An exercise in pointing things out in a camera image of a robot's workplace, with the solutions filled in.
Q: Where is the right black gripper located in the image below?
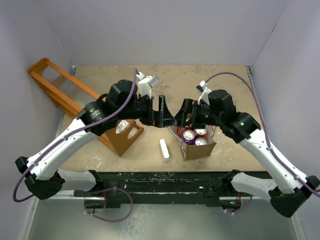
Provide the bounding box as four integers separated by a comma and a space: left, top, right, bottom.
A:
174, 98, 223, 129

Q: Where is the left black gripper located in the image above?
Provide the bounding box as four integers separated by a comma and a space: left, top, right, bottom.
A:
117, 93, 177, 128

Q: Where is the canvas bag with cat print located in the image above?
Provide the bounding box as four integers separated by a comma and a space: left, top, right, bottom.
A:
167, 125, 217, 161

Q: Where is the red cola can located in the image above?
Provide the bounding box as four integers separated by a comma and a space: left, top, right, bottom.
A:
194, 137, 208, 146
174, 126, 185, 138
194, 128, 208, 138

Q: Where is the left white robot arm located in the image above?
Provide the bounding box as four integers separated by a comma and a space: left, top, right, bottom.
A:
15, 79, 176, 200

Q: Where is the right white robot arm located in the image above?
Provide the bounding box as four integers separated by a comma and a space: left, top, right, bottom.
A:
175, 89, 320, 218

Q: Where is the purple soda can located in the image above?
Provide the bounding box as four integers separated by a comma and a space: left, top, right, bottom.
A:
181, 129, 196, 145

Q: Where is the red cola can back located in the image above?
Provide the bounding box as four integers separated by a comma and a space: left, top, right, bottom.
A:
194, 128, 208, 138

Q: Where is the red cola can front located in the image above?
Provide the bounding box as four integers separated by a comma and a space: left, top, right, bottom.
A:
194, 137, 208, 146

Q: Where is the white oblong plastic case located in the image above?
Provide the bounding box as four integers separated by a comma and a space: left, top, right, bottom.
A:
159, 139, 170, 161

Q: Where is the orange wooden rack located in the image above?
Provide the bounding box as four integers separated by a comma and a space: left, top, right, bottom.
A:
27, 58, 144, 157

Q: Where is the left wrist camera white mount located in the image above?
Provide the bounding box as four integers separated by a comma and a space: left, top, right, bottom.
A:
136, 72, 159, 98

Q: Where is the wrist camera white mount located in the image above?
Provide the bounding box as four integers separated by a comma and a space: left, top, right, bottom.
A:
196, 80, 211, 105
136, 72, 159, 98

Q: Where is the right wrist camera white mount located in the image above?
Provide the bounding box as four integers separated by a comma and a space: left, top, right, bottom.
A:
196, 80, 211, 105

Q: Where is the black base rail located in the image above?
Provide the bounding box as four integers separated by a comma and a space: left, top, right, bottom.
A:
74, 171, 245, 211

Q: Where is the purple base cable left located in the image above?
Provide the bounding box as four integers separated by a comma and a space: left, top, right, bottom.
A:
83, 187, 134, 223

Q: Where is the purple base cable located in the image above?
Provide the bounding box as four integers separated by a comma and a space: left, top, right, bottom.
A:
221, 192, 255, 216
83, 187, 134, 223

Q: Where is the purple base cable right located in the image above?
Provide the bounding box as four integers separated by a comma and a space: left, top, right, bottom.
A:
221, 192, 255, 216

